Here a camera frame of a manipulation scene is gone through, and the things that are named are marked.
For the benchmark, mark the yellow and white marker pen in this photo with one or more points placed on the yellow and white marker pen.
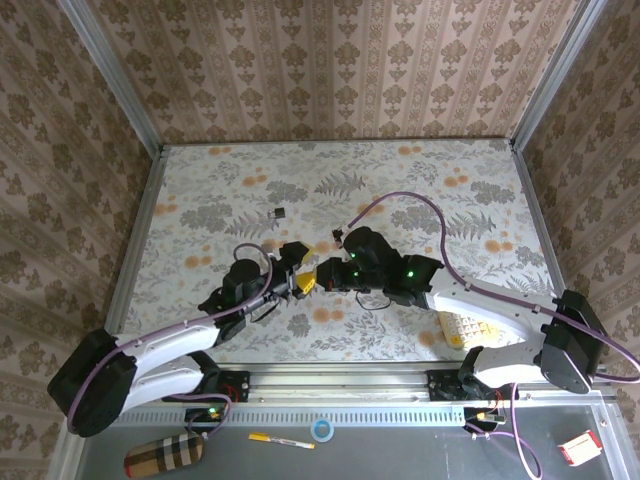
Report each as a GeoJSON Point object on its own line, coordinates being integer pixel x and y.
{"type": "Point", "coordinates": [280, 440]}

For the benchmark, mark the cream calculator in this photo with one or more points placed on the cream calculator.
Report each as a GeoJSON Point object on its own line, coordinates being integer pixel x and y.
{"type": "Point", "coordinates": [465, 330]}

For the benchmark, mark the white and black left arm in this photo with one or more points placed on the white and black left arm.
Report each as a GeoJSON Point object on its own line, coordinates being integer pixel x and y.
{"type": "Point", "coordinates": [95, 385]}

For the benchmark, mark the aluminium frame post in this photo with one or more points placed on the aluminium frame post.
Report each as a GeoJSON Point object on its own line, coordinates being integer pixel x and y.
{"type": "Point", "coordinates": [117, 80]}
{"type": "Point", "coordinates": [554, 75]}

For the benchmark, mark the blue tape roll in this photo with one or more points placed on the blue tape roll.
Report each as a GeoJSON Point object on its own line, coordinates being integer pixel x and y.
{"type": "Point", "coordinates": [314, 431]}

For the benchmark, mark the plaid fabric pouch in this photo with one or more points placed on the plaid fabric pouch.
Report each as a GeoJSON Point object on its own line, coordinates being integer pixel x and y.
{"type": "Point", "coordinates": [165, 455]}

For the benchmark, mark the small black controller board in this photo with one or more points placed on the small black controller board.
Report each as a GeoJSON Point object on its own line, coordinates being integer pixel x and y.
{"type": "Point", "coordinates": [480, 419]}
{"type": "Point", "coordinates": [200, 419]}

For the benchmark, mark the red and white box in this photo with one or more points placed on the red and white box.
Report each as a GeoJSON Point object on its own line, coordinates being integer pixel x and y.
{"type": "Point", "coordinates": [580, 448]}

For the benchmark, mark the aluminium table side rail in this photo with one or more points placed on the aluminium table side rail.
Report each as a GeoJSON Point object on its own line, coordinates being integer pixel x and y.
{"type": "Point", "coordinates": [141, 225]}
{"type": "Point", "coordinates": [540, 225]}

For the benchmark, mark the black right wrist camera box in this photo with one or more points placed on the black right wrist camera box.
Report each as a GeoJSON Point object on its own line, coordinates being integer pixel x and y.
{"type": "Point", "coordinates": [339, 233]}

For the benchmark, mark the long aluminium base rail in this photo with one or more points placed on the long aluminium base rail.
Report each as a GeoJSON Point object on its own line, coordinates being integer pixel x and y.
{"type": "Point", "coordinates": [340, 382]}

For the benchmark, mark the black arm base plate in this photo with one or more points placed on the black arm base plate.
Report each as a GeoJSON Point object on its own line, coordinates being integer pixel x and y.
{"type": "Point", "coordinates": [440, 387]}
{"type": "Point", "coordinates": [240, 385]}

